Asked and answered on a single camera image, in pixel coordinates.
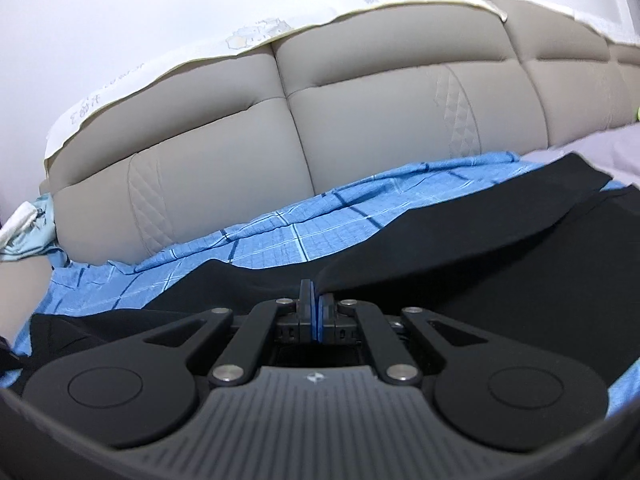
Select lavender cloth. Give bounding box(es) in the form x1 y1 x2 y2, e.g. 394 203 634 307
525 127 640 192

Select light blue cloth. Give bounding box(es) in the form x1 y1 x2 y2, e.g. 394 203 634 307
0 192 57 264

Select black pants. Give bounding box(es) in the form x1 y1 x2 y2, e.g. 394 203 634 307
5 152 640 396

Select blue checked bed sheet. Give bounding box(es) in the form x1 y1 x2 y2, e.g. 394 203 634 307
12 152 640 413

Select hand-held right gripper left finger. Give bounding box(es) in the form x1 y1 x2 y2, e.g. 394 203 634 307
142 279 317 387

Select white printed paper sheet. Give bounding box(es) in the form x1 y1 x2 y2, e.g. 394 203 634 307
42 0 640 176

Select beige leather sofa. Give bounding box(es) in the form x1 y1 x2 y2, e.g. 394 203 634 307
0 0 640 361

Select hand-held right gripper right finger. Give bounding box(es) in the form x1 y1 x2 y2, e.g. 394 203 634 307
315 290 497 387

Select white cloth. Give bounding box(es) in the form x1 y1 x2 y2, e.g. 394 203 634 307
0 202 40 250

